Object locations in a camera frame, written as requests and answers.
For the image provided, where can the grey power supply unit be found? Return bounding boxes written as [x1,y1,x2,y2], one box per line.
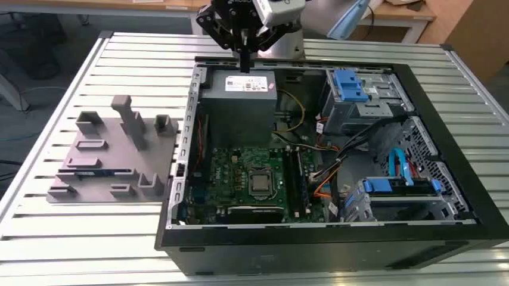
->
[197,69,277,150]

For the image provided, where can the blue carrier with disk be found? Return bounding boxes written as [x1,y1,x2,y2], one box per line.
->
[362,176,442,197]

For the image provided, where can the red twisted wire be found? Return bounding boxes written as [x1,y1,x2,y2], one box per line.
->
[197,113,211,158]

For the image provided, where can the small wooden desk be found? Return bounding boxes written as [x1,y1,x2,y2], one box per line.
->
[348,0,436,42]

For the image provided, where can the grey plastic parts rack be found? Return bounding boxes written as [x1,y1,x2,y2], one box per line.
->
[46,95,184,204]

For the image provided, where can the black open PC case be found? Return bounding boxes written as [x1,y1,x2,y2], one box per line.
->
[153,55,494,276]

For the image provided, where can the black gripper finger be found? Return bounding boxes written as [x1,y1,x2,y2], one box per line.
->
[244,23,299,74]
[193,4,247,74]

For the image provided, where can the blue flat wire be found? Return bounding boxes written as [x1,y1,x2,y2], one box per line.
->
[387,147,414,187]

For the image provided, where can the orange wire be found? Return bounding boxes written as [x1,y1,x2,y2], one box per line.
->
[312,175,339,199]

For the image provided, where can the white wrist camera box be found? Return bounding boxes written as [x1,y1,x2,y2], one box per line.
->
[252,0,305,29]

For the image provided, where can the brown wooden cabinet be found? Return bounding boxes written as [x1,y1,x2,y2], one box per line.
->
[416,0,509,87]

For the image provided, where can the yellow wire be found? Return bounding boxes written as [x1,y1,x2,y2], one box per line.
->
[273,89,305,133]

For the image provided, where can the black cable bundle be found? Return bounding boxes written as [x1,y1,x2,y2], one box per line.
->
[312,115,410,180]

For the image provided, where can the CPU socket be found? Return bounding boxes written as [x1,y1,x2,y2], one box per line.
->
[244,167,277,201]

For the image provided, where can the long wooden desk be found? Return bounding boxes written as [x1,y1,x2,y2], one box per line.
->
[0,0,211,19]

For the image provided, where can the silver CPU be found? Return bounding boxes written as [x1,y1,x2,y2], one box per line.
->
[251,175,271,191]

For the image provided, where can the grey desk leg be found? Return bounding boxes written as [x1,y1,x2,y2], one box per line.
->
[0,68,30,111]

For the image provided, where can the black graphics card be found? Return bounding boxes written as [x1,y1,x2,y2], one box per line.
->
[227,205,285,225]

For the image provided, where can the green motherboard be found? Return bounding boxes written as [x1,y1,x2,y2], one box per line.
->
[185,145,339,224]

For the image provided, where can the metal disk bay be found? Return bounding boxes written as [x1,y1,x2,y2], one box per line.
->
[340,178,466,223]
[322,68,412,135]

